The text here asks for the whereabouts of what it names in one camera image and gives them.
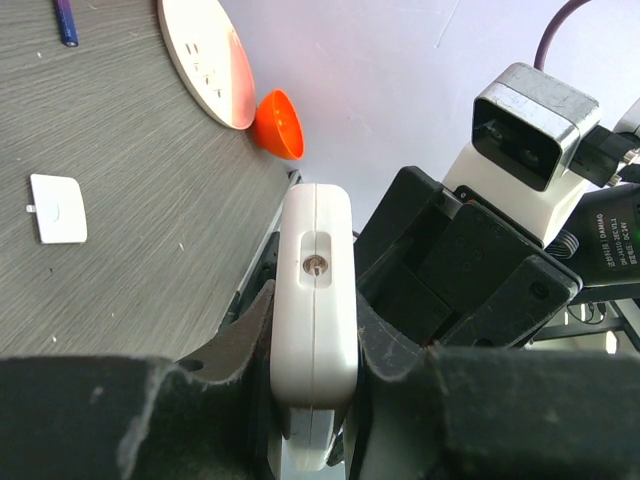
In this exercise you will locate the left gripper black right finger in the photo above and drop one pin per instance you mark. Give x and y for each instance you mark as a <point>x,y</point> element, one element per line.
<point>488,413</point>

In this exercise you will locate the pink white ceramic plate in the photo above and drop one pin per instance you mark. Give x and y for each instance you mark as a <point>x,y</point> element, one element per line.
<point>210,59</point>

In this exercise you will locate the white battery cover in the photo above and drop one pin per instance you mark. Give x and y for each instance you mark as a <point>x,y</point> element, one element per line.
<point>59,209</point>

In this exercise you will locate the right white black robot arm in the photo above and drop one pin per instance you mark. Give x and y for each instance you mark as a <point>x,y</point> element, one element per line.
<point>600,243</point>

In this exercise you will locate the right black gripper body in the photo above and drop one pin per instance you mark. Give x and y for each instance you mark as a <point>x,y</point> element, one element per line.
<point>445,269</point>

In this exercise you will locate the white remote control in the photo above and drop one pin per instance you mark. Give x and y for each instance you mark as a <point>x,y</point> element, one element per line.
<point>314,348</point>

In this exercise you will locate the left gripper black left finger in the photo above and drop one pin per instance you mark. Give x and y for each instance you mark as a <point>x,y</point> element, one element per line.
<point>206,416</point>

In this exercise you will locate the orange plastic bowl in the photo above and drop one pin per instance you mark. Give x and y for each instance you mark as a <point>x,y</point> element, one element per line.
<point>277,128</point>

